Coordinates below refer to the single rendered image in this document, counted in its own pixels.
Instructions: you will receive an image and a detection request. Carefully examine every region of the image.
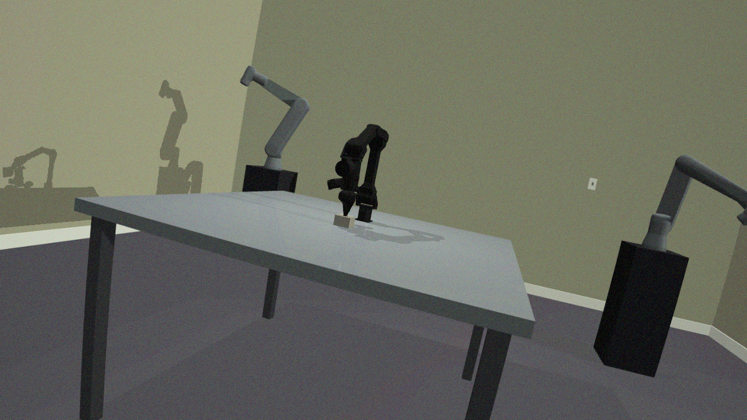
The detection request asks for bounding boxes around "beige block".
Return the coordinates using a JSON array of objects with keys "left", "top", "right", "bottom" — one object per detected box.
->
[{"left": 333, "top": 213, "right": 355, "bottom": 228}]

